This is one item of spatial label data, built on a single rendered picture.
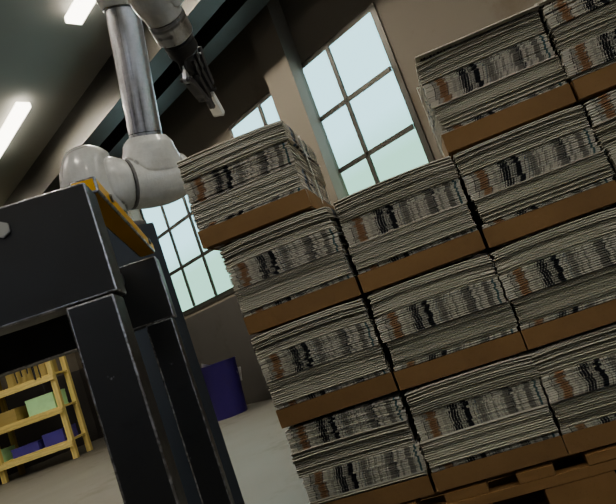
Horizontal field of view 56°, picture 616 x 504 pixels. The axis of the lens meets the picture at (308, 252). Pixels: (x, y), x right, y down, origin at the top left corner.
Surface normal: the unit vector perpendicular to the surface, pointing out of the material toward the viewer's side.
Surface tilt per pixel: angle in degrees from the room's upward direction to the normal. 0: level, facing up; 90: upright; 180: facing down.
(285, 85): 90
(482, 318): 90
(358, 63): 90
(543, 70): 90
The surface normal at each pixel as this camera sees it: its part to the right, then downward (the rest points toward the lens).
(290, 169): -0.22, -0.04
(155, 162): 0.54, -0.08
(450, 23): -0.70, 0.16
